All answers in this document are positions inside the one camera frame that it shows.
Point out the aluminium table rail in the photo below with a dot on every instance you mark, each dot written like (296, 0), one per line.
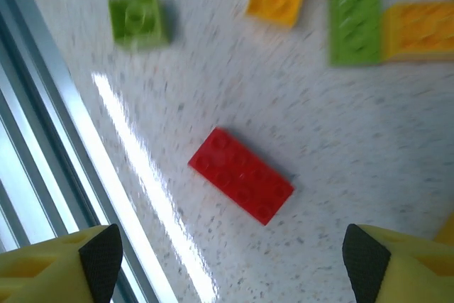
(28, 104)

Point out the long green lego brick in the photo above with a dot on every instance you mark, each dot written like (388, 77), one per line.
(354, 15)

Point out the small green lego brick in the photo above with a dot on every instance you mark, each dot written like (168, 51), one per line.
(136, 19)

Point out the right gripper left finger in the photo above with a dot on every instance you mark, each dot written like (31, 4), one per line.
(46, 271)

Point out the red lego brick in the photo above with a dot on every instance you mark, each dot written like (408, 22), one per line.
(241, 175)

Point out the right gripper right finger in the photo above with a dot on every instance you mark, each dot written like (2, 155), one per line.
(411, 274)

